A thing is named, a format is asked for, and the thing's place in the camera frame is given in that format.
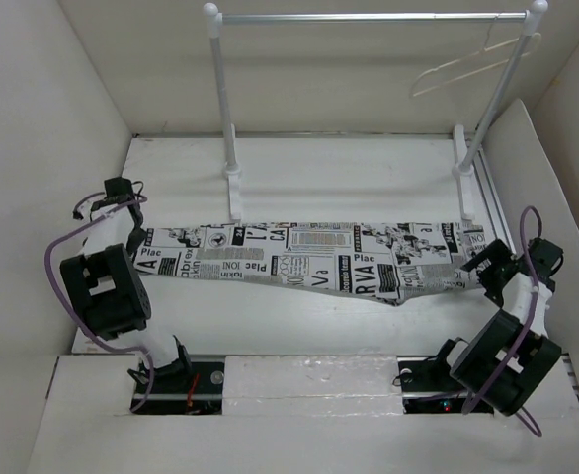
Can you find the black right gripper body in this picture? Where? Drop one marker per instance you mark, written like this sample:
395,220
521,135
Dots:
500,255

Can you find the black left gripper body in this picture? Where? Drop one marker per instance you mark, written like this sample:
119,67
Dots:
135,238

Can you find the newspaper print trousers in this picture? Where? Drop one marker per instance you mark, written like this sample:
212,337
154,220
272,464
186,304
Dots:
387,262

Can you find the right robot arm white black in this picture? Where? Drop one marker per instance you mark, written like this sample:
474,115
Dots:
511,355

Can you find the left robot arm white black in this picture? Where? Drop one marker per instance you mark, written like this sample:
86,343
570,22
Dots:
104,288

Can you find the white clothes rack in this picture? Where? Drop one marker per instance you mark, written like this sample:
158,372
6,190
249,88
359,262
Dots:
343,68

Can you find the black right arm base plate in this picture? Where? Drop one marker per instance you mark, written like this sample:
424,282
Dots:
426,386

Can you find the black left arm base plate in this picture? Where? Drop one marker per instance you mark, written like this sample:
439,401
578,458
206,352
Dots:
198,393

